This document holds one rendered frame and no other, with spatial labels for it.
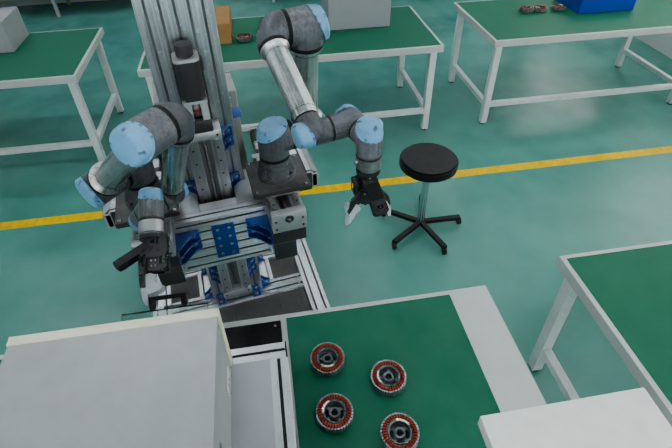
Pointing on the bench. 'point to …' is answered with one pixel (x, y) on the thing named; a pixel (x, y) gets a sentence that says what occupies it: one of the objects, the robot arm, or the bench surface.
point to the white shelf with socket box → (582, 424)
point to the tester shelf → (261, 398)
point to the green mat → (442, 309)
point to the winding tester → (120, 385)
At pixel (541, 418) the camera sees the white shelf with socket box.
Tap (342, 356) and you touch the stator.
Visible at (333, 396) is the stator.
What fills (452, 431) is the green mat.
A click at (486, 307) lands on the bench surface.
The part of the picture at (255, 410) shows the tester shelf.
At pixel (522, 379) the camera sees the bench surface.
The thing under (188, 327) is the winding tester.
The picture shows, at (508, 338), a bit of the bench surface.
